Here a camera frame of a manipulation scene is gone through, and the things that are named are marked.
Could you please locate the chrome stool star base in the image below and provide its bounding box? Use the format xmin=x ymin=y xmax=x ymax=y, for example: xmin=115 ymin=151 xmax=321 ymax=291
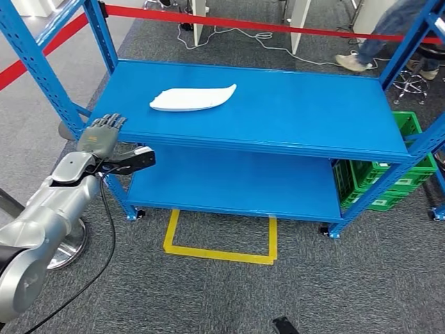
xmin=392 ymin=69 xmax=429 ymax=106

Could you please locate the yellow floor tape square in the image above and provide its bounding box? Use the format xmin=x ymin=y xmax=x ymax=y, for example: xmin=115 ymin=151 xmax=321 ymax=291
xmin=162 ymin=208 xmax=278 ymax=267

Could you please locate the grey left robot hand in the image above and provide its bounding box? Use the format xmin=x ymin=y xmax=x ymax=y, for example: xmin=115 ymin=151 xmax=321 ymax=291
xmin=76 ymin=113 xmax=128 ymax=160

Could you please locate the white table leg panel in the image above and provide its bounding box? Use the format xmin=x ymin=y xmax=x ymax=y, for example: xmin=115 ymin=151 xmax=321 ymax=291
xmin=351 ymin=0 xmax=397 ymax=36
xmin=191 ymin=0 xmax=208 ymax=47
xmin=290 ymin=0 xmax=313 ymax=56

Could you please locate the black right camera mount bracket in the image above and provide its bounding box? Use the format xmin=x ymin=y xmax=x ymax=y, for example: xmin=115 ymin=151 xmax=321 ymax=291
xmin=272 ymin=316 xmax=300 ymax=334

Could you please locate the black pole stanchion grey base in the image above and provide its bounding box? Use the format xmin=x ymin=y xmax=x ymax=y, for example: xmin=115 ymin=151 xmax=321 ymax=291
xmin=58 ymin=120 xmax=83 ymax=142

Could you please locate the large blue metal shelf rack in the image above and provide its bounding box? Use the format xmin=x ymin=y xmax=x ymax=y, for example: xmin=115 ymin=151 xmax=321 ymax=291
xmin=0 ymin=0 xmax=445 ymax=239

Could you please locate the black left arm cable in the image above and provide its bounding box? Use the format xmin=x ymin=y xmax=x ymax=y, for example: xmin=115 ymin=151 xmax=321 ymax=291
xmin=24 ymin=171 xmax=118 ymax=334

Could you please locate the person with tan shoes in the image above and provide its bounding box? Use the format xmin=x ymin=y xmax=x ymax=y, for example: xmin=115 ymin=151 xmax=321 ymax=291
xmin=334 ymin=0 xmax=445 ymax=81

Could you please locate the green plastic crate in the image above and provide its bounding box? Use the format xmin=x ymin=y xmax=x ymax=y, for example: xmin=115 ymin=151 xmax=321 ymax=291
xmin=332 ymin=111 xmax=438 ymax=199
xmin=365 ymin=191 xmax=411 ymax=212

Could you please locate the white curved plastic part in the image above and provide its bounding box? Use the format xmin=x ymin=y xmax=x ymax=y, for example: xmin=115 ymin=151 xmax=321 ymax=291
xmin=149 ymin=83 xmax=237 ymax=113

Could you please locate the red barrier belt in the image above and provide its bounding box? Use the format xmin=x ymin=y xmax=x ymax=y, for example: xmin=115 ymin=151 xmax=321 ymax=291
xmin=104 ymin=3 xmax=443 ymax=46
xmin=0 ymin=12 xmax=90 ymax=91

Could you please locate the chrome stanchion with round base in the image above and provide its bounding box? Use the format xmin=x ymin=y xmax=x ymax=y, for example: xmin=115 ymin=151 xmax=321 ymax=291
xmin=0 ymin=187 xmax=88 ymax=271

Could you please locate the white floor cable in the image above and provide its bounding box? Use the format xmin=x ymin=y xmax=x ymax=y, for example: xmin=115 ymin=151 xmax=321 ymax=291
xmin=176 ymin=23 xmax=353 ymax=68

